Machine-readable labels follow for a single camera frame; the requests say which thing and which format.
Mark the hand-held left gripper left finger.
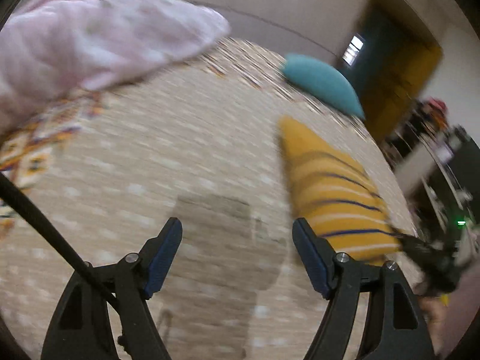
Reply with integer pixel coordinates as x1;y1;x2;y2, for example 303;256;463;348
40;217;184;360

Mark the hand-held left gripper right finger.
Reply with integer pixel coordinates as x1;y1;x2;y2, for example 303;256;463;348
292;217;438;360

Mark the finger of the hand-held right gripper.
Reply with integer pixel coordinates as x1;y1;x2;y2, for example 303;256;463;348
390;229;426;257

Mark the yellow striped sweater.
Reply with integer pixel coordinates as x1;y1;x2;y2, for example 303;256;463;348
277;115;406;268

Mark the white cabinet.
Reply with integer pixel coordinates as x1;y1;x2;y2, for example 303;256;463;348
394;135;464;197

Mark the patterned bedspread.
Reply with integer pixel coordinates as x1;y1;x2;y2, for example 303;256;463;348
0;37;426;360

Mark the cluttered shelf rack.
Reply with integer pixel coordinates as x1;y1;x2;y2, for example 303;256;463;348
382;97;451;167

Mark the wooden door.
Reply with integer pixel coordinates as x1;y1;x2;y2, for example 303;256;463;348
361;41;444;144

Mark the teal pillow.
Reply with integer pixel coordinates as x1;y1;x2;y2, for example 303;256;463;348
281;53;367;120

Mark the window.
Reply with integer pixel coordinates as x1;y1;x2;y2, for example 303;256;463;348
342;34;365;67

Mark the pink floral blanket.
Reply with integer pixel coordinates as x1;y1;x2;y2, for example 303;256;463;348
0;0;232;136

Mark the black cable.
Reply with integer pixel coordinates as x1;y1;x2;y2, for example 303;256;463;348
0;174;167;360

